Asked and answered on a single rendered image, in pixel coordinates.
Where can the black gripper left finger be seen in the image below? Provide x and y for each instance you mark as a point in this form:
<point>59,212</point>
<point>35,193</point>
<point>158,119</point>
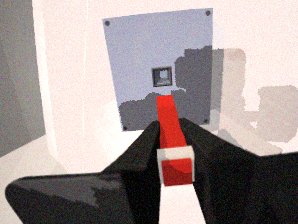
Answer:
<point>127,191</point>

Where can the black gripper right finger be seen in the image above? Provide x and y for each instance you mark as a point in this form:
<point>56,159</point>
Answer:
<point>230,182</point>

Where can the red square peg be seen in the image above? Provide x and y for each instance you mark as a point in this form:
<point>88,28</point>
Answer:
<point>175,159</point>

